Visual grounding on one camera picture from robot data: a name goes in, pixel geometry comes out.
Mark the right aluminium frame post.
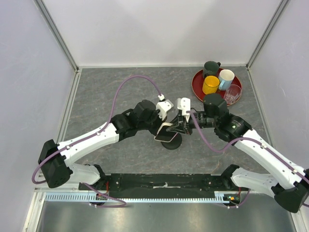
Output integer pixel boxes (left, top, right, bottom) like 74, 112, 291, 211
246, 0, 290, 70

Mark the aluminium frame post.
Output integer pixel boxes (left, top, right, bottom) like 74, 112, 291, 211
246, 0, 290, 70
34, 0, 79, 72

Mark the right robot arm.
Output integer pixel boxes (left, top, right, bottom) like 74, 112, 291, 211
166, 93, 309, 213

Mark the black phone stand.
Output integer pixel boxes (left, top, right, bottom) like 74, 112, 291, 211
160, 113, 183, 150

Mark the left aluminium frame post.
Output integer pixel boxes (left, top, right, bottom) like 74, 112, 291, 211
34, 0, 79, 72

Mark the dark green mug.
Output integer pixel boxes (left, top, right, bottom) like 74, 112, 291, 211
202, 61, 221, 79

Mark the red round tray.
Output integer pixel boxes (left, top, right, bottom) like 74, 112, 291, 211
191, 70, 242, 106

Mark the grey slotted cable duct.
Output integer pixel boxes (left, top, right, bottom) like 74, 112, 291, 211
44, 191, 230, 203

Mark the yellow mug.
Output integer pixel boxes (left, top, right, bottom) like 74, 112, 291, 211
202, 75, 220, 95

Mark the phone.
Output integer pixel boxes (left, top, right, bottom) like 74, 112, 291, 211
154, 122, 178, 143

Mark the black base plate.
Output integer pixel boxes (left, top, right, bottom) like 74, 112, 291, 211
93, 174, 239, 199

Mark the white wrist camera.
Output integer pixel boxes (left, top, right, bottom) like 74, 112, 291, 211
156, 94, 174, 121
177, 98, 191, 122

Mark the clear glass tumbler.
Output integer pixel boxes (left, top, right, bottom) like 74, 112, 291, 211
224, 84, 242, 104

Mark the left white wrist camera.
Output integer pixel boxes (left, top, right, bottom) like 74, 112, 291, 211
156, 94, 174, 121

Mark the white and blue mug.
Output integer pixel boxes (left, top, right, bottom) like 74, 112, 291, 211
218, 69, 235, 91

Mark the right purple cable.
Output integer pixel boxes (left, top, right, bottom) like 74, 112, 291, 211
189, 109, 309, 210

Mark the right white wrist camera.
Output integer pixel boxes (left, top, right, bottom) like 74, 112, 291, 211
177, 98, 191, 122

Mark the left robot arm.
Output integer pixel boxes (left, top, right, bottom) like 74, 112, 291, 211
38, 100, 173, 190

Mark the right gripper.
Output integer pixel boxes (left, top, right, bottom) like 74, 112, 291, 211
166, 112, 217, 135

